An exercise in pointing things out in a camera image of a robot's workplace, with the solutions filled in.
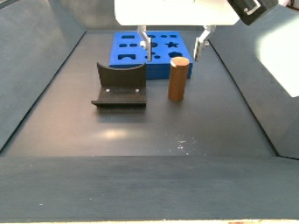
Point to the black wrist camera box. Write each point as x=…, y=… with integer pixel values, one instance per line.
x=252, y=9

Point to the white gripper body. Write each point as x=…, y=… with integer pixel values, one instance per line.
x=175, y=12

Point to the black curved holder stand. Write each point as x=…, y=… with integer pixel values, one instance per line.
x=122, y=87

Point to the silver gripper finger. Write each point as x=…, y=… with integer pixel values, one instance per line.
x=146, y=43
x=209, y=29

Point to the brown wooden cylinder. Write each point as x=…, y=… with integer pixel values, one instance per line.
x=178, y=78

